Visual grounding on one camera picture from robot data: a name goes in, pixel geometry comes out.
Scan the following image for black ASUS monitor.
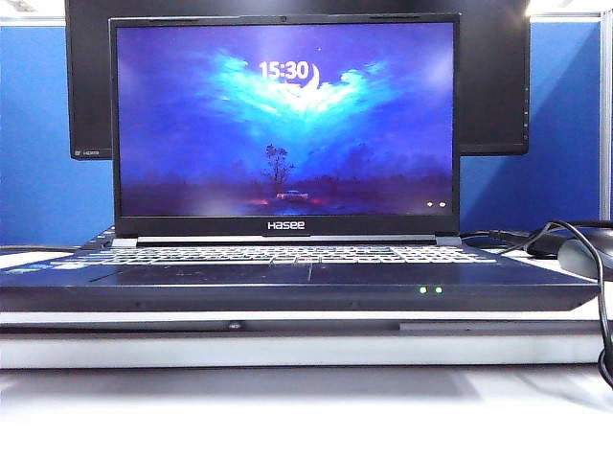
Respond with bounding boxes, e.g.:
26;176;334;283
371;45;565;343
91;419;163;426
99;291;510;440
64;0;532;162

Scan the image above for dark metal rail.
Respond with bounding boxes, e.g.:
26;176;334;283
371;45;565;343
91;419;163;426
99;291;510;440
0;319;602;335

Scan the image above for grey partition post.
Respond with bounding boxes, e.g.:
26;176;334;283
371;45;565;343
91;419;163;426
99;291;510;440
598;11;613;221

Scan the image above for black laptop plug cable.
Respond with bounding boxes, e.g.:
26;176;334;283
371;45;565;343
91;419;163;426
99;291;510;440
459;228;533;243

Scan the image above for black Hasee laptop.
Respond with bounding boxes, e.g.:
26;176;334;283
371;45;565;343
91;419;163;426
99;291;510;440
0;12;602;312

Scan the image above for thick black cable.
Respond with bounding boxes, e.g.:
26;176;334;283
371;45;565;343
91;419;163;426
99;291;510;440
497;218;613;389

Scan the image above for black computer mouse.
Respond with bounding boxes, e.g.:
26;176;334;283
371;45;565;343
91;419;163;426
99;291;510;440
524;224;613;283

